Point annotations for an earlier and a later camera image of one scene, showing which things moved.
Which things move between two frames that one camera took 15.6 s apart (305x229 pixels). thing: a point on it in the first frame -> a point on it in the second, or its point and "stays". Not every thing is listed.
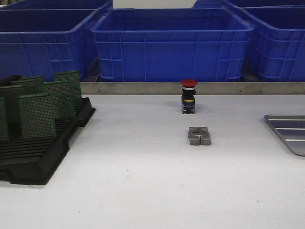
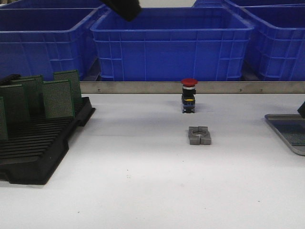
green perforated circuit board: x=32 y=85 stays
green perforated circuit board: x=37 y=116 -> x=293 y=130
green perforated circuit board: x=61 y=94 stays
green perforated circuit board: x=4 y=135 stays
